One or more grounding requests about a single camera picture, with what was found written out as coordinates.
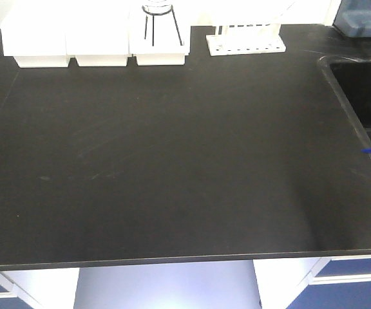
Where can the white storage box right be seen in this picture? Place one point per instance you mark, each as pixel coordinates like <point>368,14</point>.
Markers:
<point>167,49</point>

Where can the black lab sink basin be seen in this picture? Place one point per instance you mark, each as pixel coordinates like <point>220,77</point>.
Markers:
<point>350,80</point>

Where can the blue grey equipment base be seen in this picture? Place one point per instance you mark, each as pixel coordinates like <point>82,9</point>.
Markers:
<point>353,18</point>

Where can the blue base cabinet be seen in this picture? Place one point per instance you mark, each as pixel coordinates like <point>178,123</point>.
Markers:
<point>13,296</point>
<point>343,282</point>

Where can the white storage box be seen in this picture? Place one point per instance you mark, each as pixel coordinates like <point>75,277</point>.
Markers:
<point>33,33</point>
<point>97,33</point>
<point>167,49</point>

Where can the white storage box left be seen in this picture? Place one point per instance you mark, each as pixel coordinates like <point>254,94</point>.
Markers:
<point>33,33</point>

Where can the white test tube rack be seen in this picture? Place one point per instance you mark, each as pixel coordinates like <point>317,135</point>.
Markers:
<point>244,39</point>

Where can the white storage box middle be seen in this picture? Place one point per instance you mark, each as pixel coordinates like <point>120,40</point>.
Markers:
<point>97,33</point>

